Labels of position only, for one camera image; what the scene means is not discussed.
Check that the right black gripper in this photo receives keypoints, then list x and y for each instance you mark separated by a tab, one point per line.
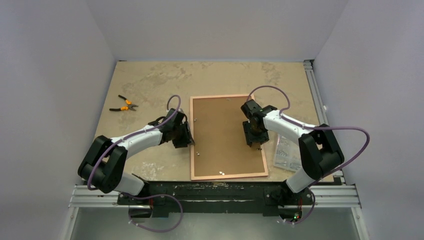
255	136

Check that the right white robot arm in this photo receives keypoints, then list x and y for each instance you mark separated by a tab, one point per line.
320	152

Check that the brown backing board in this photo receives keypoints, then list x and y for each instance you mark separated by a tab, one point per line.
222	139

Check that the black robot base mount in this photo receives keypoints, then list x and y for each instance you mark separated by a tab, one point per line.
271	199

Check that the pink picture frame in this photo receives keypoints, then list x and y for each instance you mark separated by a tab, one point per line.
193	159

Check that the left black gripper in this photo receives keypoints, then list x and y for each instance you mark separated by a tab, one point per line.
186	140

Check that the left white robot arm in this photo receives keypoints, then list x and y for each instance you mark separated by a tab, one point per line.
103	164

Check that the clear plastic screw box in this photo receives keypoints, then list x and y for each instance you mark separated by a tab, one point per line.
287	155

